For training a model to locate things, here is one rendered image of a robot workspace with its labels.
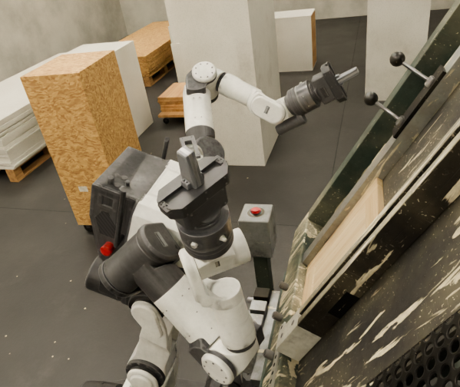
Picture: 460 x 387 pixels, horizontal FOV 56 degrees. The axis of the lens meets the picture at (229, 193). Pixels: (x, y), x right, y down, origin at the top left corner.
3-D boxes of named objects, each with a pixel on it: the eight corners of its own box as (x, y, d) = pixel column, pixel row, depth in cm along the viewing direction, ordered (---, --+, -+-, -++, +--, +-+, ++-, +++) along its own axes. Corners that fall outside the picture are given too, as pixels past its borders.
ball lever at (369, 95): (403, 128, 117) (364, 99, 122) (412, 117, 114) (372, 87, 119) (397, 130, 114) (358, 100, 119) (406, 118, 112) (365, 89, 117)
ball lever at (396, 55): (431, 90, 109) (389, 61, 114) (442, 77, 107) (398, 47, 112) (427, 91, 107) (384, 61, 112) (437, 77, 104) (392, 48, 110)
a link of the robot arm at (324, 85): (329, 56, 128) (293, 76, 134) (326, 66, 121) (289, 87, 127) (348, 92, 133) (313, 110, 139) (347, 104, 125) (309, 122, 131)
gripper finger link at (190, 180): (192, 156, 59) (200, 186, 64) (177, 146, 61) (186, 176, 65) (183, 163, 58) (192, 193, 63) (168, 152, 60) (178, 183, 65)
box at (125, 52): (107, 122, 539) (82, 44, 489) (153, 122, 520) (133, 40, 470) (59, 162, 460) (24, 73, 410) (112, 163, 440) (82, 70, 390)
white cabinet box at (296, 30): (277, 62, 655) (273, 11, 617) (316, 61, 637) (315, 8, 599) (271, 72, 619) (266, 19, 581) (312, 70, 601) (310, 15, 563)
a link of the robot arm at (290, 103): (301, 84, 137) (270, 100, 143) (291, 87, 128) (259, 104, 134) (316, 117, 138) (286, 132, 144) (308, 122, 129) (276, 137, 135)
